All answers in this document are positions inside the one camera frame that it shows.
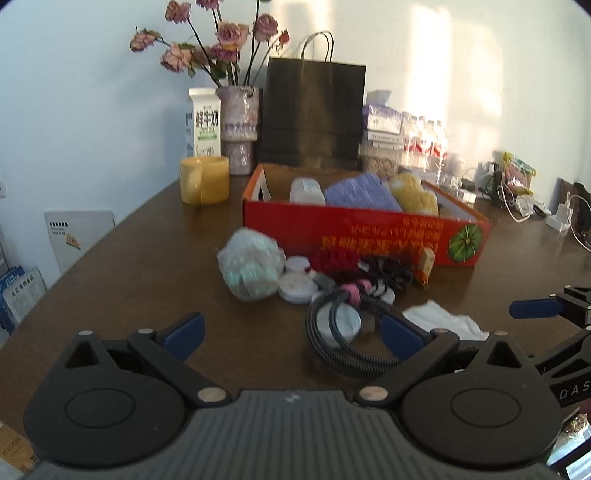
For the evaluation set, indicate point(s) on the brown cardboard carton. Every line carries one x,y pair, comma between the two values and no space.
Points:
11,447

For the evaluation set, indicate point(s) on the pack of water bottles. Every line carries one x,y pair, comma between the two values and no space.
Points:
425,138

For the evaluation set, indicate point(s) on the flat white box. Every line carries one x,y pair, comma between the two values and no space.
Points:
381,138

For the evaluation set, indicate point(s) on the purple tissue pack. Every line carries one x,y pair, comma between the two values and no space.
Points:
381,120

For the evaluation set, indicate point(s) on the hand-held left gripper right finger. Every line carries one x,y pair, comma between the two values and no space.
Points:
401,335

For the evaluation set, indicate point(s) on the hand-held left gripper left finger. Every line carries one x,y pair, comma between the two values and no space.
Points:
187,333

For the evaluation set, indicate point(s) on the black paper bag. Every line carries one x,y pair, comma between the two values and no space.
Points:
309,115

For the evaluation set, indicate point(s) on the white round device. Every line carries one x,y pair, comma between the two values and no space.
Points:
455,165

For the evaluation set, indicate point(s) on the red cardboard box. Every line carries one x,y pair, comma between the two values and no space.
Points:
300,226

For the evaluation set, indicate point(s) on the white power adapter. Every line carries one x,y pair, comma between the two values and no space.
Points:
467,197

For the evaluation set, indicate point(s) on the small orange box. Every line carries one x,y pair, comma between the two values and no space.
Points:
425,265

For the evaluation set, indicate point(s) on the white green milk carton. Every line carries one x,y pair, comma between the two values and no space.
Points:
205,124

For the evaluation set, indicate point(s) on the dried pink roses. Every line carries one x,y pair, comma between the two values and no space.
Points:
228,37

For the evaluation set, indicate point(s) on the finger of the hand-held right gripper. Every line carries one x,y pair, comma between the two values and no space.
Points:
535,308
568,355

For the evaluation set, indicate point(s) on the purple speckled vase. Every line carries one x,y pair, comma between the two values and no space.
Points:
238,120

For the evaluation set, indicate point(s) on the yellow white plush toy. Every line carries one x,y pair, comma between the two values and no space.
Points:
413,196

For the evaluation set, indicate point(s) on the yellow mug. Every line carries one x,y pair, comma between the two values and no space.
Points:
207,182

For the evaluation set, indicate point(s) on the white cloth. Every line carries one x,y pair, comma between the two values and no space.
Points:
438,318

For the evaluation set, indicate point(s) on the white sign board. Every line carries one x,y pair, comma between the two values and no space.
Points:
78,235

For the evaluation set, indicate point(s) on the yellow pink snack packet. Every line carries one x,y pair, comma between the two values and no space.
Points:
519,173

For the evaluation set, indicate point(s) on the small white bottle cap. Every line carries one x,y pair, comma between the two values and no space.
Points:
296,264

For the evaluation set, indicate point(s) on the white round flat lid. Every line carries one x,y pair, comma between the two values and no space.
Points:
298,288

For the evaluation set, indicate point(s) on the crumpled clear plastic bag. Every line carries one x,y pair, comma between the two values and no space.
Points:
249,265

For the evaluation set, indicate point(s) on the blue white booklet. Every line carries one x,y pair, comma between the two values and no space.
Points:
21,295

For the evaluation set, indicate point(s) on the small dark bottle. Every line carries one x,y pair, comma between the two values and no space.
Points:
497,179

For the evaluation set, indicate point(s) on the purple fabric pouch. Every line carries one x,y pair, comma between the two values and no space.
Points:
360,194

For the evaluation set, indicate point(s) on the translucent white plastic bottle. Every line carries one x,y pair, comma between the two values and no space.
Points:
307,190

